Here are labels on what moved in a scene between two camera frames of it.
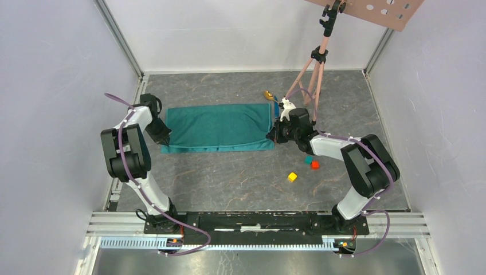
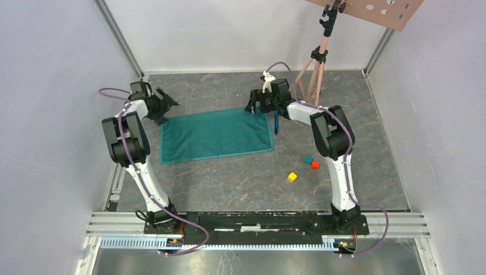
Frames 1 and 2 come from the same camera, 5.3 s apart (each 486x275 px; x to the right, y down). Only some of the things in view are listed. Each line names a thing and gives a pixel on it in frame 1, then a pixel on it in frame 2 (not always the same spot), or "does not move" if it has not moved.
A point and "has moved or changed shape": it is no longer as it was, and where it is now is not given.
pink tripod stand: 319,55 does not move
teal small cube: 308,160 does not move
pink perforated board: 395,14 does not move
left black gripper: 163,137 → 167,104
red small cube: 315,165 does not move
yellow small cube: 292,176 does not move
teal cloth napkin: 219,128 has moved or changed shape
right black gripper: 274,134 → 256,95
